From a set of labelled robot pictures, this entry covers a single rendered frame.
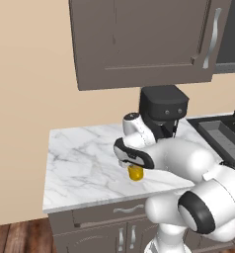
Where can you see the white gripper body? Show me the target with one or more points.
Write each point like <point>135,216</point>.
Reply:
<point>123,163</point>

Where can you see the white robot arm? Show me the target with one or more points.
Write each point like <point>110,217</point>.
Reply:
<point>192,164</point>

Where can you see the black coffee machine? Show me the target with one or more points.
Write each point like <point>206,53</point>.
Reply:
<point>162,103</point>

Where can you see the yellow mug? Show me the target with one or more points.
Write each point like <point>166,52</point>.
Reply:
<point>136,173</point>

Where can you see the grey-brown drawer front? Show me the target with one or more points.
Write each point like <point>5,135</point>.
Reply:
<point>96,214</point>

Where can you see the grey-brown base cupboard door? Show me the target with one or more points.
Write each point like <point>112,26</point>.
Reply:
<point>90,240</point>
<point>141,237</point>

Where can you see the black sink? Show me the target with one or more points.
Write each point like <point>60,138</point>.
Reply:
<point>221,131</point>

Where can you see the grey-brown wall cupboard door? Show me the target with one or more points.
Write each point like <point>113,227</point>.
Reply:
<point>139,39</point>

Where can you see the dark grey wall cupboard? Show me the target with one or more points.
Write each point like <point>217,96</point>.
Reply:
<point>231,33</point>

